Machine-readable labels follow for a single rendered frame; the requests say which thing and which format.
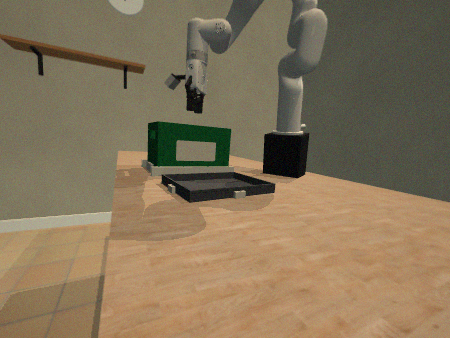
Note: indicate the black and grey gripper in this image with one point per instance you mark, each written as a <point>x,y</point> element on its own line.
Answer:
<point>196,79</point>

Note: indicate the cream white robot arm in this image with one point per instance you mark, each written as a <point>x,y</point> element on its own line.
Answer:
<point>312,27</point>

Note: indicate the dark green crate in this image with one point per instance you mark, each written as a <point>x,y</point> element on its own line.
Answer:
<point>184,145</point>

